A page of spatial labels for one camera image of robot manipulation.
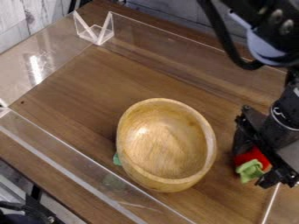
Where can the green object behind bowl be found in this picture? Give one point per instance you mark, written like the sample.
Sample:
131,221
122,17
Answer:
117,160

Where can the red plush strawberry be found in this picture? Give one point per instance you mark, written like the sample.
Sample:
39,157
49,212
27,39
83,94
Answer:
251,164

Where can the wooden bowl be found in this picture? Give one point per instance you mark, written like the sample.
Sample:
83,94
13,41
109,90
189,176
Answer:
166,145

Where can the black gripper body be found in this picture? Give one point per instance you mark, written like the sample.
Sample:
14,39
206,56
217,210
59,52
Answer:
276,134

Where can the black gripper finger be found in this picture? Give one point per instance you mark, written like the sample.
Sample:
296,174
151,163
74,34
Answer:
278,176
242,143

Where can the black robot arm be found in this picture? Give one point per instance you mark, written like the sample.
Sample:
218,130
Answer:
271,22

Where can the clear acrylic barrier wall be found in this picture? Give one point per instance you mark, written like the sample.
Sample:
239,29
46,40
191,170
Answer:
58,130

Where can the clear acrylic corner bracket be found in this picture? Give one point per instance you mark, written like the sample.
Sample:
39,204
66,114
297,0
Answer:
95,34

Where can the black clamp with screw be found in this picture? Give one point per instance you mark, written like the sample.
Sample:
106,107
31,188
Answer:
38,211

